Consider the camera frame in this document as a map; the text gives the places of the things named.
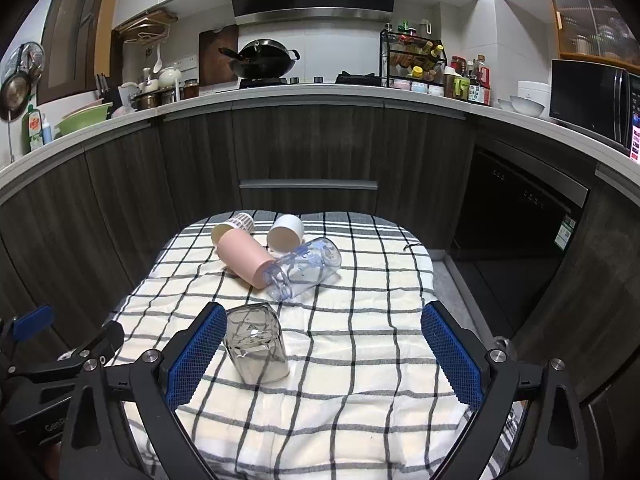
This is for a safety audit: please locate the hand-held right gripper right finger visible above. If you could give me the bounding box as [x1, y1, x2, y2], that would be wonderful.
[420, 300, 593, 480]

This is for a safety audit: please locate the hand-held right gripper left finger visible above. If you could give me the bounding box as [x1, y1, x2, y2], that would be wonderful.
[59, 301, 231, 480]

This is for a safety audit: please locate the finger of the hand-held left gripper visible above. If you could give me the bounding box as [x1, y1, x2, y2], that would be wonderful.
[10, 320, 126, 376]
[0, 304, 56, 366]

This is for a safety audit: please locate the smoky clear glass cup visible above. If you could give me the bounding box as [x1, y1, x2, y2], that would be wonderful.
[222, 302, 292, 385]

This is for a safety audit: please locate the pink plastic cup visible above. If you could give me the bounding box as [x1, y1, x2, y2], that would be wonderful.
[211, 223, 276, 290]

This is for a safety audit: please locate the clear cup with blue print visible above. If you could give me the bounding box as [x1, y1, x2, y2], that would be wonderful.
[263, 237, 343, 303]

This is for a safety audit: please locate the printed paper cup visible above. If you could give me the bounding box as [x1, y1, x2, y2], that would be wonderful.
[222, 212, 256, 235]

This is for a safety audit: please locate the white cup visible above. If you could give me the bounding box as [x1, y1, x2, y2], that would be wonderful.
[266, 214, 305, 253]

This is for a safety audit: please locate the black checked white cloth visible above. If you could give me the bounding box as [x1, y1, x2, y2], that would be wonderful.
[102, 210, 523, 480]

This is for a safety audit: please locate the black built-in dishwasher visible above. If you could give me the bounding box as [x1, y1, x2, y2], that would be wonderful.
[449, 145, 591, 346]

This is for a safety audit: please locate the green dish soap bottle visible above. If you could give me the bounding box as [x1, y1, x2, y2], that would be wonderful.
[21, 105, 45, 153]

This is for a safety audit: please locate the green plastic basin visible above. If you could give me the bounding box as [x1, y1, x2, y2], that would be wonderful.
[54, 102, 115, 137]

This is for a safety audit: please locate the hanging metal frying pan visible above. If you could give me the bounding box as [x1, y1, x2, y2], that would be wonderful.
[0, 42, 46, 122]

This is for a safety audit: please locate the black knife block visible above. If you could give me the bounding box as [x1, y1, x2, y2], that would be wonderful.
[95, 74, 114, 111]

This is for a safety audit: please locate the large white bowl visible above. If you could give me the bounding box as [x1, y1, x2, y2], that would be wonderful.
[509, 94, 547, 117]

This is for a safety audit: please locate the row of sauce bottles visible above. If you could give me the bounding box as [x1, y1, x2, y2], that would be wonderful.
[444, 54, 493, 106]

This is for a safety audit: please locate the white rice cooker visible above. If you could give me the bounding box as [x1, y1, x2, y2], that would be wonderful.
[517, 80, 552, 106]

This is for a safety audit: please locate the brown wooden door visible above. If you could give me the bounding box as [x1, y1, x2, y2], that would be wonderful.
[36, 0, 127, 107]

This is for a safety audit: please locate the black microwave oven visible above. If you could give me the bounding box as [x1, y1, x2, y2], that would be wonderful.
[549, 59, 640, 157]

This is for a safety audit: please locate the dark brown cutting board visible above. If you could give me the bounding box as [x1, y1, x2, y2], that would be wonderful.
[198, 25, 240, 86]

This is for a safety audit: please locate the black gas stove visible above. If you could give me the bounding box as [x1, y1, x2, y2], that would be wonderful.
[239, 73, 383, 89]

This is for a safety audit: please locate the black wok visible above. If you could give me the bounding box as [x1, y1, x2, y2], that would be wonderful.
[218, 39, 301, 81]

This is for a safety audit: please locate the black wire spice rack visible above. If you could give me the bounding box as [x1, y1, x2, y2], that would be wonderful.
[379, 27, 448, 97]

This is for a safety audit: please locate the wooden wall rack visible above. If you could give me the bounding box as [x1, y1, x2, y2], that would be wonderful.
[119, 9, 179, 44]

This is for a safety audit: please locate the wooden glass-door wall cabinet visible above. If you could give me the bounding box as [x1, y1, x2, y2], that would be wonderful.
[549, 0, 640, 68]

